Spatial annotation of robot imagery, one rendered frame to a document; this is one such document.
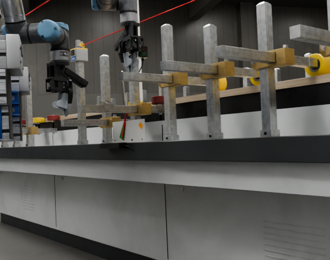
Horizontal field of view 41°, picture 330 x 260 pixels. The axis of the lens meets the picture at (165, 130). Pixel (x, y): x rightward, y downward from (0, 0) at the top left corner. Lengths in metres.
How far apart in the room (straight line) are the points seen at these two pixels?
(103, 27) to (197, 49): 1.86
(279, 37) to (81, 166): 7.58
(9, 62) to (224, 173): 0.83
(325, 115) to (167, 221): 0.99
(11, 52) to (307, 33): 0.74
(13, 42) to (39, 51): 7.13
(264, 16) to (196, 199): 0.91
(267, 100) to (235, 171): 0.28
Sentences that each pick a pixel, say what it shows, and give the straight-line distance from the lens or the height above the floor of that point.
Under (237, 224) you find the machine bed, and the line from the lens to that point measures 1.88.
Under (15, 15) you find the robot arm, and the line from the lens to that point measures 1.74.
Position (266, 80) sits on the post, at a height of 0.88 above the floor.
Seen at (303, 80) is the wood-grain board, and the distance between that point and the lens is 1.63.
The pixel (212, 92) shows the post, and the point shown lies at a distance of 1.62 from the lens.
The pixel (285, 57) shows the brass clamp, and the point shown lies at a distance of 1.42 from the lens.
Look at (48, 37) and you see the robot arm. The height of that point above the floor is 1.09.
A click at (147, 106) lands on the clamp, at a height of 0.86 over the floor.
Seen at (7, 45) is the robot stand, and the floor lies 0.96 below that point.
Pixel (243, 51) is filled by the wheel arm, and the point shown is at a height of 0.95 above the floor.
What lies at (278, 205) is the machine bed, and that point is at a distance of 1.73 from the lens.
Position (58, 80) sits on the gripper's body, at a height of 0.95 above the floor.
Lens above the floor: 0.70
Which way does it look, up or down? 1 degrees up
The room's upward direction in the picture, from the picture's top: 3 degrees counter-clockwise
